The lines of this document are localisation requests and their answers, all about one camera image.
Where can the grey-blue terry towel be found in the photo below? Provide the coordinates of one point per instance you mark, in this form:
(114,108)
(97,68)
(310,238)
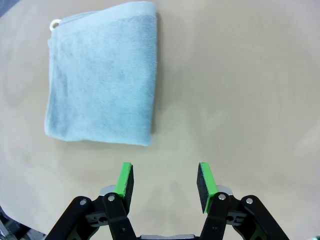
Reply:
(100,75)

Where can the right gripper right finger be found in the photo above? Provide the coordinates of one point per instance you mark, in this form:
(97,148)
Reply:
(205,190)

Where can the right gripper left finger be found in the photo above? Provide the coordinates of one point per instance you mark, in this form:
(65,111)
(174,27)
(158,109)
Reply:
(126,185)

